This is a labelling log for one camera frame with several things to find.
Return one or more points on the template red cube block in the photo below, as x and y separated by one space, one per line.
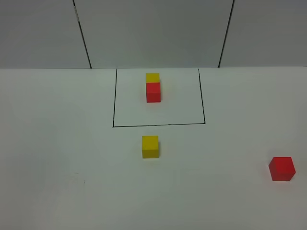
153 92

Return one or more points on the template yellow cube block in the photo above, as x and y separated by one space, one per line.
152 78

